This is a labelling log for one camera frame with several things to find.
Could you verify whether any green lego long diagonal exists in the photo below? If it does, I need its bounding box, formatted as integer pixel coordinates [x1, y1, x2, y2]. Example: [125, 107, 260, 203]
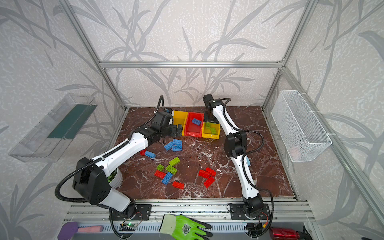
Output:
[169, 157, 181, 167]

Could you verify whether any small green lego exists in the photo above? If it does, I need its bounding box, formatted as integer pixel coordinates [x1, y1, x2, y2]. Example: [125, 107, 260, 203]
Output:
[157, 164, 165, 172]

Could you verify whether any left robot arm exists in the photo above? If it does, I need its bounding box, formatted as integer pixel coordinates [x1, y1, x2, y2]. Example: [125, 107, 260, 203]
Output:
[55, 108, 181, 218]

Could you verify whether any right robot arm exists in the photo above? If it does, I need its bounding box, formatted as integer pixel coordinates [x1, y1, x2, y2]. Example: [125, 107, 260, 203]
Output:
[203, 94, 265, 219]

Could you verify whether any right yellow bin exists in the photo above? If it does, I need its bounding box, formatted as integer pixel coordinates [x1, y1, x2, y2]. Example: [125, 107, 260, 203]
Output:
[202, 122, 221, 140]

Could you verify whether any yellow bin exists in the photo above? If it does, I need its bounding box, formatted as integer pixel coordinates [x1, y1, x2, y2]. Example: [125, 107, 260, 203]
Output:
[173, 111, 188, 136]
[202, 122, 221, 140]

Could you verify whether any left yellow bin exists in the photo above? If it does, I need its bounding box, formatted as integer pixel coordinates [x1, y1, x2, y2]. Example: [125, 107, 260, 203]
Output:
[173, 111, 188, 136]

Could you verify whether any red middle bin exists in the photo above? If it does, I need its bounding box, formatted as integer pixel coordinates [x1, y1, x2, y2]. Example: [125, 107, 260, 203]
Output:
[184, 112, 204, 138]

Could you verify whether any blue lego diagonal brick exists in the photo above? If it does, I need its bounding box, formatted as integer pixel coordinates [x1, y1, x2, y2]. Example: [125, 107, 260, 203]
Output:
[164, 142, 174, 151]

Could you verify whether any blue lego top brick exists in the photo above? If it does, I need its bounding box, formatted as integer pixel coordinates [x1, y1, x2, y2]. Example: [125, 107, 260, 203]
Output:
[172, 139, 183, 146]

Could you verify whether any blue lego upturned brick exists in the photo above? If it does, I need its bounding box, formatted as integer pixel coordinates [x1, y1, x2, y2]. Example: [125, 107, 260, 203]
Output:
[172, 145, 183, 152]

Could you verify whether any red lego far left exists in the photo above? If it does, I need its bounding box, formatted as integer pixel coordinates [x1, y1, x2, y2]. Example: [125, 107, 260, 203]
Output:
[140, 149, 147, 156]

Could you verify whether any red lego left brick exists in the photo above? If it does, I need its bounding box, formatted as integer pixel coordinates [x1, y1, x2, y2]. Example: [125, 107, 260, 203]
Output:
[155, 170, 166, 179]

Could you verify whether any red lego brick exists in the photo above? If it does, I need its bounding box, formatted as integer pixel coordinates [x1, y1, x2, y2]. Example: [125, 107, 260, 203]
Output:
[155, 170, 166, 179]
[172, 181, 185, 190]

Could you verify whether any red lego cluster top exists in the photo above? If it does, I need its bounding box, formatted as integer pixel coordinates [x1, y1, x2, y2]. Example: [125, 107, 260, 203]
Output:
[206, 167, 217, 177]

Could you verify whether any red lego cluster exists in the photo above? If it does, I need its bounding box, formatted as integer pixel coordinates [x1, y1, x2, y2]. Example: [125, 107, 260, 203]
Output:
[206, 167, 217, 177]
[204, 177, 215, 188]
[198, 170, 211, 179]

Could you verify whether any red lego cluster left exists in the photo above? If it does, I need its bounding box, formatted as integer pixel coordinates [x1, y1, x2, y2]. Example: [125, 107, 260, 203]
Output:
[198, 170, 211, 179]

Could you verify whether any red lego bottom brick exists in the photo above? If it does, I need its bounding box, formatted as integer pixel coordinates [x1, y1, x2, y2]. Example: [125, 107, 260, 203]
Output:
[172, 181, 185, 190]

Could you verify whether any red lego cluster bottom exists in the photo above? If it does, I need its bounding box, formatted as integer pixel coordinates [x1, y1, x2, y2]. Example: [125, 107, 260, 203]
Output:
[204, 177, 215, 188]

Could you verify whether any white pot with plant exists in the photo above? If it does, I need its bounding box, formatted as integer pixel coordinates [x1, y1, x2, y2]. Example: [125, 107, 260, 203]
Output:
[107, 168, 123, 189]

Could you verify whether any green work glove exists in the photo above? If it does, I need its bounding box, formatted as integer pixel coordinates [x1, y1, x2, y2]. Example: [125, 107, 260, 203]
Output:
[159, 214, 213, 240]

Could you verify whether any red metallic tool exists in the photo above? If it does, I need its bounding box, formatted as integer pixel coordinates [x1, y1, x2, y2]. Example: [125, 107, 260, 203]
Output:
[269, 227, 313, 240]

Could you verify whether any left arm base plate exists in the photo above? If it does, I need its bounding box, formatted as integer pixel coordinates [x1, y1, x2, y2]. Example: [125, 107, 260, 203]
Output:
[109, 204, 152, 221]

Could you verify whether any white wire mesh basket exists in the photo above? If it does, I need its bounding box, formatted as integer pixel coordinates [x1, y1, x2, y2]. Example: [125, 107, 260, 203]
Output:
[271, 90, 332, 163]

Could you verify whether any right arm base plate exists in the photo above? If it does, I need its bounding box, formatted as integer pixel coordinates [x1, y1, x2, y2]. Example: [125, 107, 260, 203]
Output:
[227, 203, 271, 221]

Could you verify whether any clear acrylic wall shelf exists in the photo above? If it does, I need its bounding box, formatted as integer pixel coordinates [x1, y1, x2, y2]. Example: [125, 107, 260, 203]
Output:
[9, 94, 97, 163]

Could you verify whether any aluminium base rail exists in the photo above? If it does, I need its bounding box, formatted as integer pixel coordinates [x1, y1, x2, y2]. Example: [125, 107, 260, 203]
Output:
[63, 197, 316, 224]

